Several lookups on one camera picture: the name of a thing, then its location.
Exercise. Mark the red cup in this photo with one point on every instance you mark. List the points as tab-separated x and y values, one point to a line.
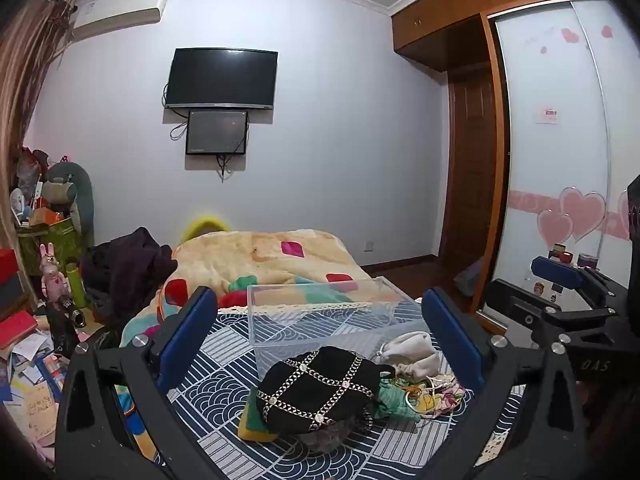
565	256

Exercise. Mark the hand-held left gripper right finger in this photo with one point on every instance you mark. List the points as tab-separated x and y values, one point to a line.
454	341

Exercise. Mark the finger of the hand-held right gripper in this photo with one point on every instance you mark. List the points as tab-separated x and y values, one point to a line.
525	311
555	269

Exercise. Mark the yellow sponge block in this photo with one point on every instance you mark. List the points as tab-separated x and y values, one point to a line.
252	422

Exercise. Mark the purple jar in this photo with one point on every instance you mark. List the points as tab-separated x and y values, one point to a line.
587	261

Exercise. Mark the green bottle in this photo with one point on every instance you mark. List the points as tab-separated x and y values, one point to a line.
76	285

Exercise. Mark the pink heart stickers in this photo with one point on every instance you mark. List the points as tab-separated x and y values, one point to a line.
575	215

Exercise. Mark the wooden wardrobe with sliding doors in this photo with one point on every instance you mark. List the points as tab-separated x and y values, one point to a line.
545	160

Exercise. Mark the white air conditioner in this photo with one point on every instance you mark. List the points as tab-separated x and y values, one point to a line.
117	12

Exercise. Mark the brown curtain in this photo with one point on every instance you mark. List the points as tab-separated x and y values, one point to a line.
22	75

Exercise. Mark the small black wall monitor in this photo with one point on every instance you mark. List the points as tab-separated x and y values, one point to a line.
217	132

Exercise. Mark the green cloth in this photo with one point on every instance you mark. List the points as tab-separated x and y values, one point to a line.
397	397

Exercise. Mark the red label sticker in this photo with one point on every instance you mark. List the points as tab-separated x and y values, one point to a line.
550	114

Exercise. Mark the black flashlight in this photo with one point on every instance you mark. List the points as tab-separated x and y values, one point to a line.
71	311

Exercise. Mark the red book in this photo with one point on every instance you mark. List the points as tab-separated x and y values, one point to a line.
17	330

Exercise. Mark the clear plastic storage box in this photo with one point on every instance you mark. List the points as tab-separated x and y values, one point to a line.
320	325

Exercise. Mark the red box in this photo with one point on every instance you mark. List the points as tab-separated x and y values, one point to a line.
7	264

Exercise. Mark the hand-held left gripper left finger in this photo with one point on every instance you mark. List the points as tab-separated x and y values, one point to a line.
186	332

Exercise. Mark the dark clothes pile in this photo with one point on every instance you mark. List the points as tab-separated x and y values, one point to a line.
127	272

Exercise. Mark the white wall socket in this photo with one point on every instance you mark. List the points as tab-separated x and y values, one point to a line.
369	245

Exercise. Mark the grey cloth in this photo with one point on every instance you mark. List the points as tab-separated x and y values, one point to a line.
330	437

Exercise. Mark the wall-mounted black television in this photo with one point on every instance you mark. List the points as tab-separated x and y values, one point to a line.
221	78

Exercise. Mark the grey box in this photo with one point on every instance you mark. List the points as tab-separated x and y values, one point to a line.
12	292

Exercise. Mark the purple bag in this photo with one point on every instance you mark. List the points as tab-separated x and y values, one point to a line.
469	280

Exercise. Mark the floral cloth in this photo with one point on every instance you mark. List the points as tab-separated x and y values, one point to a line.
445	395

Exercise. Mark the pink rabbit figure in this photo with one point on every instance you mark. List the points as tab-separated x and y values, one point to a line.
52	275

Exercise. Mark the pile of papers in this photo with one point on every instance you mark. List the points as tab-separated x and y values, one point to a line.
30	390

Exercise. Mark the green cardboard box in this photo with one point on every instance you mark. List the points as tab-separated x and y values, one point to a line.
55	242

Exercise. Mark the green plush toy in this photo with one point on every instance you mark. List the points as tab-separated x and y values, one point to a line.
75	195

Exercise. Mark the brown wooden door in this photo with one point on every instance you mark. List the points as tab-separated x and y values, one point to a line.
470	175

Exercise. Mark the beige patchwork blanket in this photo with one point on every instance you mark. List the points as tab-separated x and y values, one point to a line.
260	260

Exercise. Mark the blue wave-pattern bed sheet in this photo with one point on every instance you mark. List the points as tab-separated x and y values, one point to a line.
220	390

